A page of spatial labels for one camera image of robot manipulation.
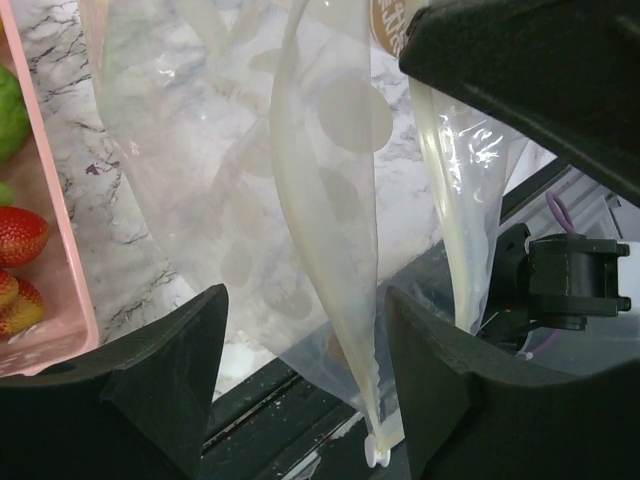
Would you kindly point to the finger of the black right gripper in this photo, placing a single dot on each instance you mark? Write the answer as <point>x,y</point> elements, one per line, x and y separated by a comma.
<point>563,73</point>

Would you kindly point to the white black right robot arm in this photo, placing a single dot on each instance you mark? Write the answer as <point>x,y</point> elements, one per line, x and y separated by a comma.
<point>504,290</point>

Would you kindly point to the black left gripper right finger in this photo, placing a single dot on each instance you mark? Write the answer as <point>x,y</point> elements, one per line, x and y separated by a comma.
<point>471,411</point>

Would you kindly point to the green toy lettuce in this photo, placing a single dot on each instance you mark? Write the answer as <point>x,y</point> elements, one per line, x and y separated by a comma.
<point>15,124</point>

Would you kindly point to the clear polka dot zip bag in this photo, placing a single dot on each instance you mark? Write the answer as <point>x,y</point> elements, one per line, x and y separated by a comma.
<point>248,131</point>

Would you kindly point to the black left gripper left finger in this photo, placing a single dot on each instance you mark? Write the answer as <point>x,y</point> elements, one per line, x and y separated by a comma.
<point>135,408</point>

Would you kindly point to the black metal front rail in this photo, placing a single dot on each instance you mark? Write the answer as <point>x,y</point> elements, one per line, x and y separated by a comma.
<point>276,425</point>

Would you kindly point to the red yellow toy strawberry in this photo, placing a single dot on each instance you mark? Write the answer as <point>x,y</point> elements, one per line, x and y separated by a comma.
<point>22,305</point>

